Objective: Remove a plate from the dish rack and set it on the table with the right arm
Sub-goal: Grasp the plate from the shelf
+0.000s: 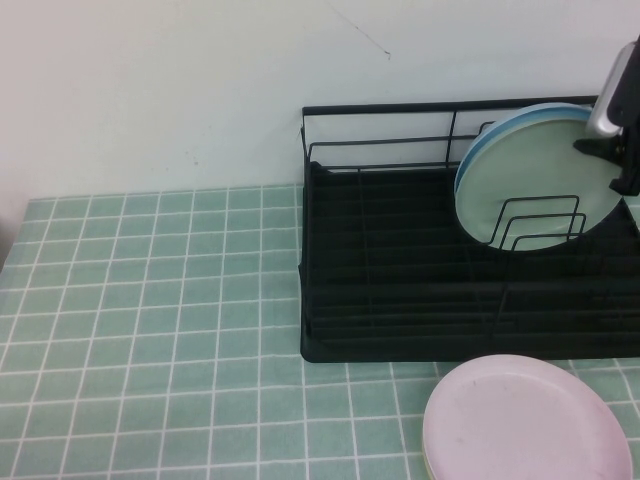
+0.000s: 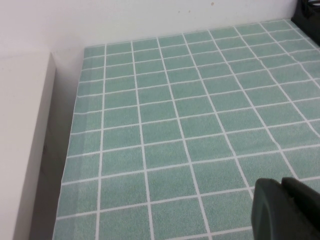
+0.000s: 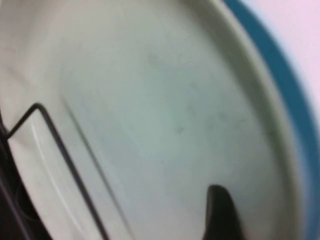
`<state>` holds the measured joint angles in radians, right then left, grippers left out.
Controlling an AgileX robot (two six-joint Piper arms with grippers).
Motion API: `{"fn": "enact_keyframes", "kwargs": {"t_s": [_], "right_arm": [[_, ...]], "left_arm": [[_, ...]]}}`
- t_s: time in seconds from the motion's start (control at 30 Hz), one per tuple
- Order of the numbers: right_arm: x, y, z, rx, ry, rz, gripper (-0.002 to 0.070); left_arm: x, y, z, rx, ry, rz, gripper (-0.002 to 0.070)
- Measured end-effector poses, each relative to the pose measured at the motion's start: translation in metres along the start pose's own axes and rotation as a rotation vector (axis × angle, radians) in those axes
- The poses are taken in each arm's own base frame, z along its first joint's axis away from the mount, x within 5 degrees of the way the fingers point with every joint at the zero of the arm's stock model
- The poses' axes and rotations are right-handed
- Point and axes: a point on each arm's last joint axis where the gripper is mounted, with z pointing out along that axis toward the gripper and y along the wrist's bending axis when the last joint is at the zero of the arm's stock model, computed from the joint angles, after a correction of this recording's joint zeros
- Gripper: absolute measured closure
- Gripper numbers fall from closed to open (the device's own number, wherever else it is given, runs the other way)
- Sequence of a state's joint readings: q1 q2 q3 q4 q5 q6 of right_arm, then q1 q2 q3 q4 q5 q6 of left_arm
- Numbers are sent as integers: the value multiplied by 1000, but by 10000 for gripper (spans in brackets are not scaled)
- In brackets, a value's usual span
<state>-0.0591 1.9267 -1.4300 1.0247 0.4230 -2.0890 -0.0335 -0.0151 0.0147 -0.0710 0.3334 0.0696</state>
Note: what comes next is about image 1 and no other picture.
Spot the light green round plate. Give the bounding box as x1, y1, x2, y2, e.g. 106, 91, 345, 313
455, 115, 626, 251

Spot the yellow round plate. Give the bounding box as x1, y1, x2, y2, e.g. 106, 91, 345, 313
421, 438, 440, 480

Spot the light blue round plate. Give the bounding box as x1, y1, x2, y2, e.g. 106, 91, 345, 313
453, 102, 597, 194

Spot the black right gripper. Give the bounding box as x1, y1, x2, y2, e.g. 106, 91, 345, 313
573, 127, 640, 197

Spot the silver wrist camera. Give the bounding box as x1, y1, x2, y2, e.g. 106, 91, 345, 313
584, 42, 640, 139

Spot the black wire dish rack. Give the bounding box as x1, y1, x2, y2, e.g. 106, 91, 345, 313
298, 94, 640, 347

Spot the green checkered tablecloth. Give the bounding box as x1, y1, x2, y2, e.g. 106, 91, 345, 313
0, 183, 640, 480

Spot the black plastic drip tray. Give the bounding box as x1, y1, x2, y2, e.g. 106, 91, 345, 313
297, 159, 640, 364

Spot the pink round plate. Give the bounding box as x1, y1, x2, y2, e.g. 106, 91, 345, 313
422, 354, 634, 480

